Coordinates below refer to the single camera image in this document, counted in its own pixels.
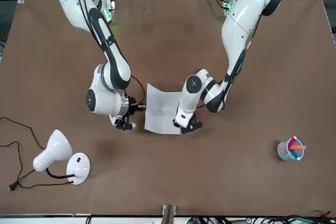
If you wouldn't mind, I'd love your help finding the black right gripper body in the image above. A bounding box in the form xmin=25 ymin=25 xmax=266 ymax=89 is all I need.
xmin=128 ymin=97 xmax=139 ymax=116

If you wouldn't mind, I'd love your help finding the white A4 paper sheet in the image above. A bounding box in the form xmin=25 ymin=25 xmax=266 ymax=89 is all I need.
xmin=143 ymin=82 xmax=184 ymax=135

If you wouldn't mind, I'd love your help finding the white gooseneck desk lamp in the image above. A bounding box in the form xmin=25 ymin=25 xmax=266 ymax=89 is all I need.
xmin=33 ymin=129 xmax=91 ymax=186

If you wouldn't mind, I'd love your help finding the blue mesh pen cup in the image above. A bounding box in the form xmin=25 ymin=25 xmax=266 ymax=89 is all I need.
xmin=277 ymin=136 xmax=307 ymax=162

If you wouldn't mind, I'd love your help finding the green circuit board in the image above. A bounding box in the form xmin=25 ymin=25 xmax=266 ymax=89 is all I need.
xmin=104 ymin=0 xmax=116 ymax=23
xmin=222 ymin=0 xmax=236 ymax=16

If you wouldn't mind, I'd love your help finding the pink pen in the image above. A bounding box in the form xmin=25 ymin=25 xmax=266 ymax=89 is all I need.
xmin=287 ymin=136 xmax=299 ymax=154

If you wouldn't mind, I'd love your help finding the orange pen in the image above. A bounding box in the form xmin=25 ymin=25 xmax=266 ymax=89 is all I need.
xmin=279 ymin=143 xmax=307 ymax=150

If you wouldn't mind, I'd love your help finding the black lamp power cord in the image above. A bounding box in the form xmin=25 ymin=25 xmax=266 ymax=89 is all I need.
xmin=0 ymin=117 xmax=73 ymax=193

